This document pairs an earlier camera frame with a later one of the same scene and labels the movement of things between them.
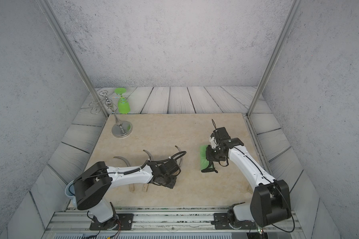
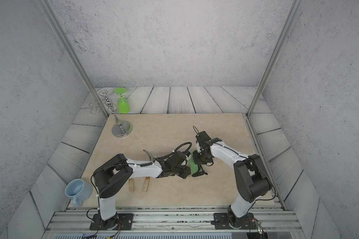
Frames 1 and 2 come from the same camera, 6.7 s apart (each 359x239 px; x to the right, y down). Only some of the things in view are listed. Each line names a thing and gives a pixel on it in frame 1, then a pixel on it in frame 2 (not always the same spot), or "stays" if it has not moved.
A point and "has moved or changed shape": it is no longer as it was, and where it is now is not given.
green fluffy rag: [204, 162] has moved or changed shape
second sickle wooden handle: [145, 187] stays
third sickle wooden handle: [131, 186] stays
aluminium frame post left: [69, 48] stays
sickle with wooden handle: [181, 157] has moved or changed shape
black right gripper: [209, 156] -> [197, 160]
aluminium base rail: [169, 223] stays
